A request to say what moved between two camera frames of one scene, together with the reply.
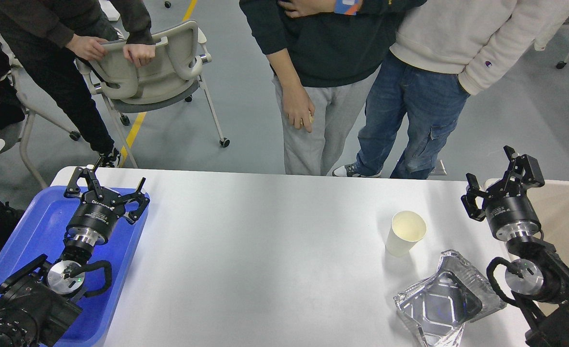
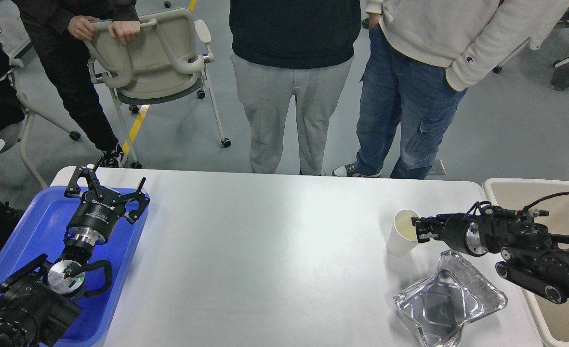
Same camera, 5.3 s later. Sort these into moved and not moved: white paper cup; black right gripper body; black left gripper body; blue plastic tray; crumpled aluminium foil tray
Moved: black right gripper body
Not moved: white paper cup; black left gripper body; blue plastic tray; crumpled aluminium foil tray
